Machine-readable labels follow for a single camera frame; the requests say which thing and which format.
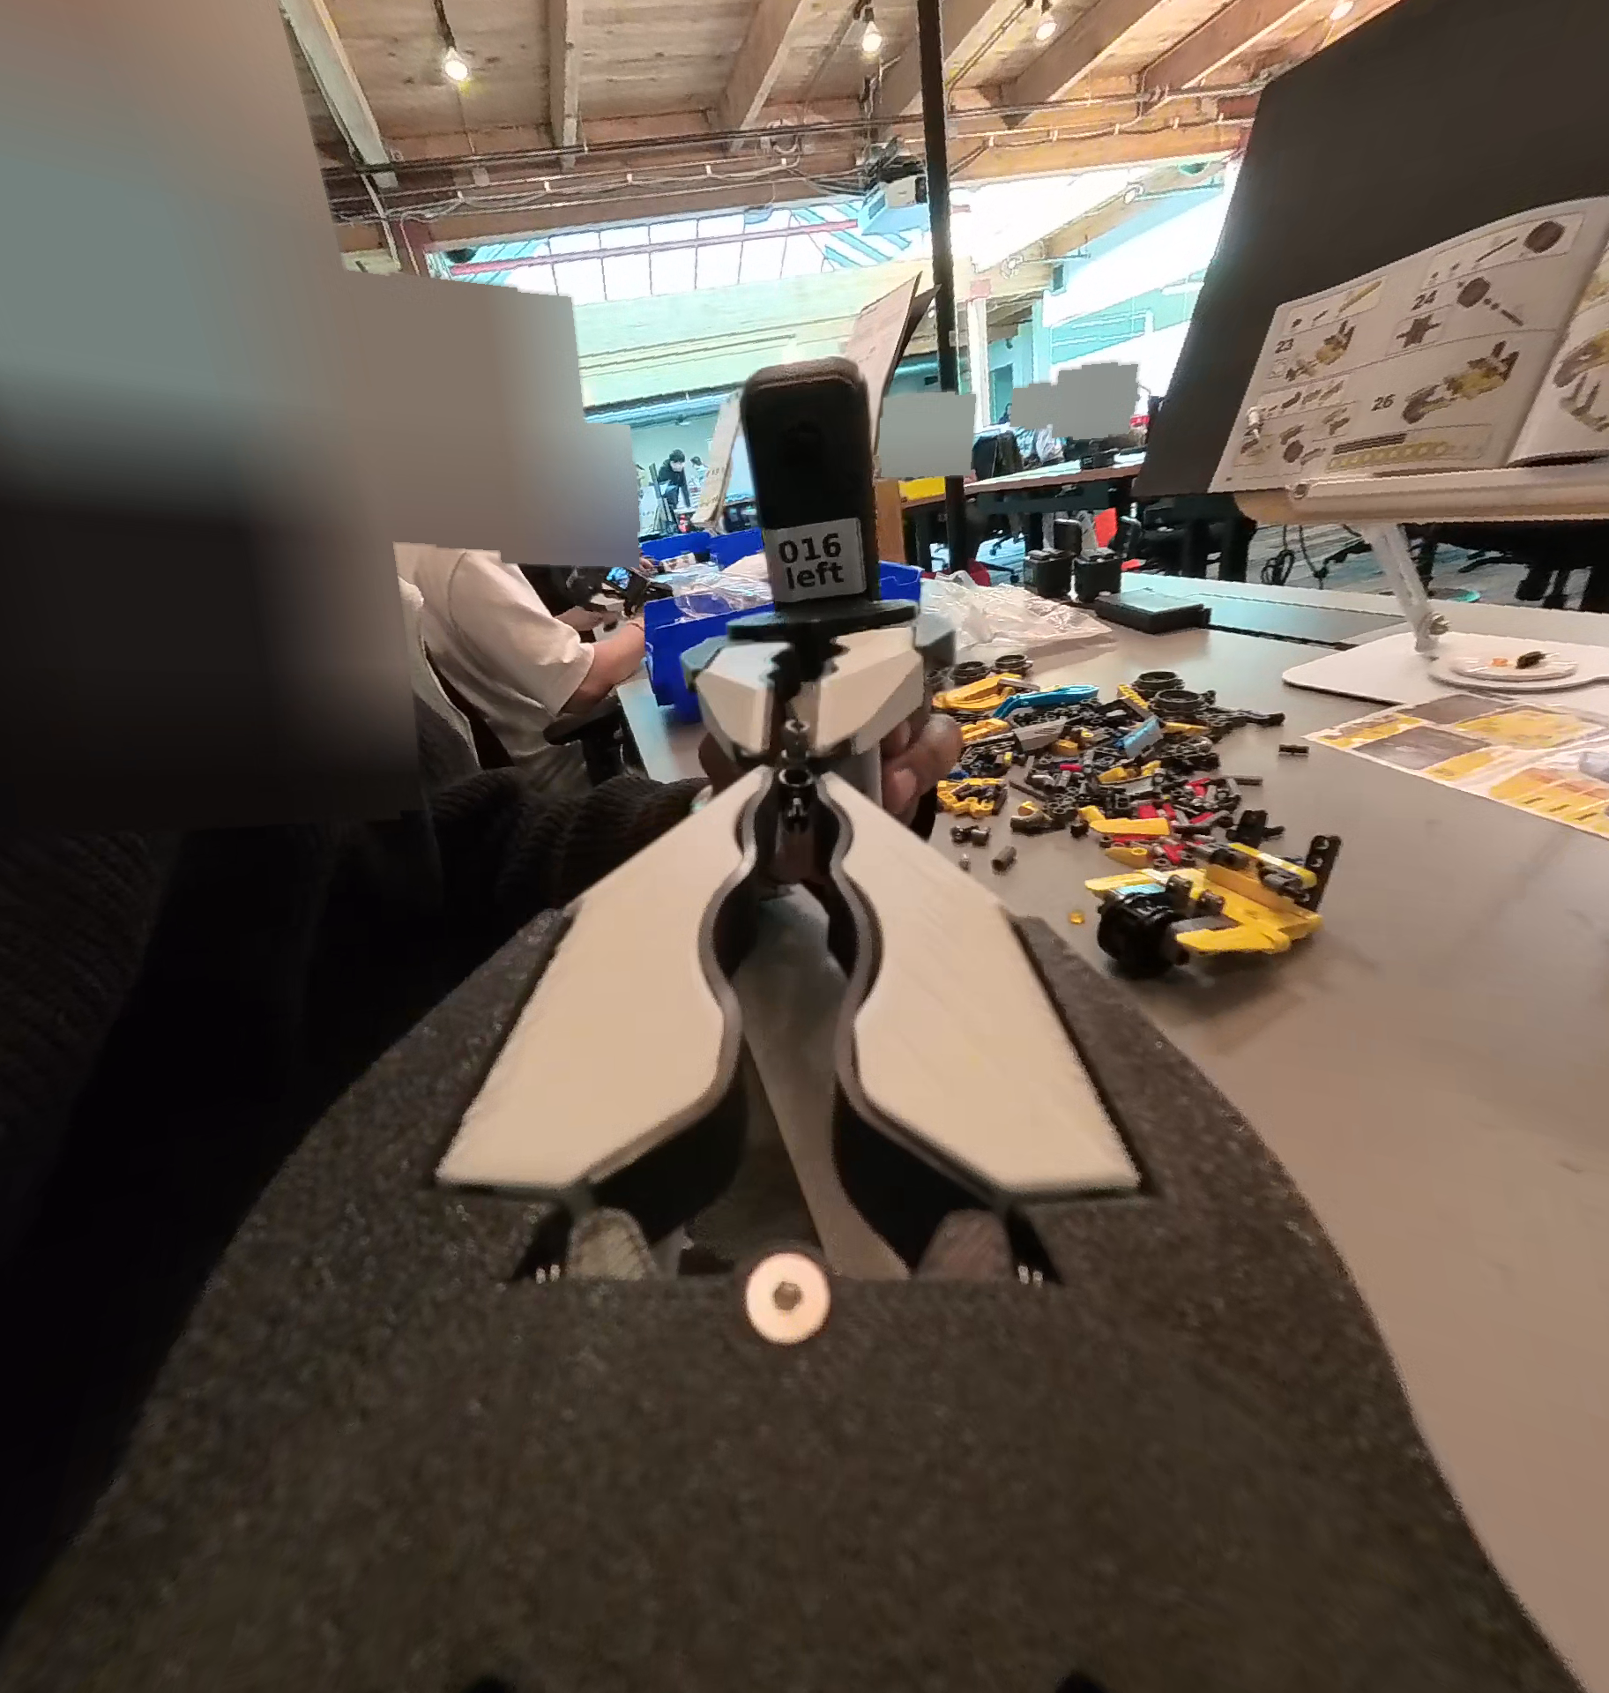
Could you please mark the person's dark clothing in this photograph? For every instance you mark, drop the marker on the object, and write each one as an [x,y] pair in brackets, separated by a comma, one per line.
[156,1059]

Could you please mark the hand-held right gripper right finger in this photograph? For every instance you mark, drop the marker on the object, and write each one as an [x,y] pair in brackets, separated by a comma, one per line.
[990,1046]

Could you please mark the black battery charger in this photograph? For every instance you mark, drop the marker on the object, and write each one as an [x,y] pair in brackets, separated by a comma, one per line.
[1098,570]
[1049,570]

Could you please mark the clear plastic bag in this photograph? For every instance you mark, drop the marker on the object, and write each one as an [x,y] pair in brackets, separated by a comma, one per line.
[1017,615]

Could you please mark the pile of toy building pieces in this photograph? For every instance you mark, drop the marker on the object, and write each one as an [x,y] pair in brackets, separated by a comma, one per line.
[1083,742]

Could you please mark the building instruction booklet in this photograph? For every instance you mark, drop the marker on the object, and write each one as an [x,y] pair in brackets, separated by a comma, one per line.
[1413,345]

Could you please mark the black power bank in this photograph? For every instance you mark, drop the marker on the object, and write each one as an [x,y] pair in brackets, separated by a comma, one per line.
[1153,611]

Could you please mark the small yellow toy wheel assembly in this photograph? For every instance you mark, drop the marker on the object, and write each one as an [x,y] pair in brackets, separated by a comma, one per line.
[1247,932]

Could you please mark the light blue toy frame piece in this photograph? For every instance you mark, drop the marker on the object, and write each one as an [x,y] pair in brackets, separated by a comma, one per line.
[1056,702]

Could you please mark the person's left hand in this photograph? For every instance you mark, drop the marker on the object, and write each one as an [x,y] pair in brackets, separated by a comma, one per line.
[924,774]

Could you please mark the yellow grey sticker sheet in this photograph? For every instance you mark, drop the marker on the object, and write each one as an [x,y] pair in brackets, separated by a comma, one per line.
[1479,755]

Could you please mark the person's left forearm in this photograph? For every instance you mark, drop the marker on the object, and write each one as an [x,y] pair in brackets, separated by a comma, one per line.
[554,847]

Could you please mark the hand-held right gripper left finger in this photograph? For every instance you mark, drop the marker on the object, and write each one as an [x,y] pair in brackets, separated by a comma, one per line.
[607,1046]

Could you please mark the black metal pole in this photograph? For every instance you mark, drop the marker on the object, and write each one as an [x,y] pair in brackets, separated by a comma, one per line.
[937,265]

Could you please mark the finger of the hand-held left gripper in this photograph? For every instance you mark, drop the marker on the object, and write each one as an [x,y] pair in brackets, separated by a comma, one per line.
[739,694]
[877,689]

